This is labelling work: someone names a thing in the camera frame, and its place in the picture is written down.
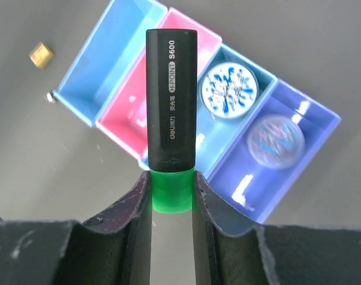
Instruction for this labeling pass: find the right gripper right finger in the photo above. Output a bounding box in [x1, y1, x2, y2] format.
[192, 172, 361, 284]

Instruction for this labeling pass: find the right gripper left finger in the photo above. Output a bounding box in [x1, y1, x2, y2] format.
[0, 171, 152, 284]

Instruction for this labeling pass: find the clear paper clip jar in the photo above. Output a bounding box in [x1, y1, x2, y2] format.
[246, 114, 305, 169]

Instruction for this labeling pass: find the blue round tub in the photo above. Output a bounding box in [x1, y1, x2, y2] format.
[200, 62, 259, 119]

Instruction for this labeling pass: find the light blue drawer bin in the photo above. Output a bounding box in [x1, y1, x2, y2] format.
[46, 1, 167, 126]

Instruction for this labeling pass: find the green black highlighter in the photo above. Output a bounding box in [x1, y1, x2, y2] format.
[145, 28, 198, 214]

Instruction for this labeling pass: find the pink drawer bin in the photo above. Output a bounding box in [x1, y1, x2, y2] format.
[96, 8, 222, 162]

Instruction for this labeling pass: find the purple drawer bin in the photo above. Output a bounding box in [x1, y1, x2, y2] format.
[207, 80, 341, 223]

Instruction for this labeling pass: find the small orange sticky pad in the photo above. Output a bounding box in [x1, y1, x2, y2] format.
[29, 42, 54, 69]

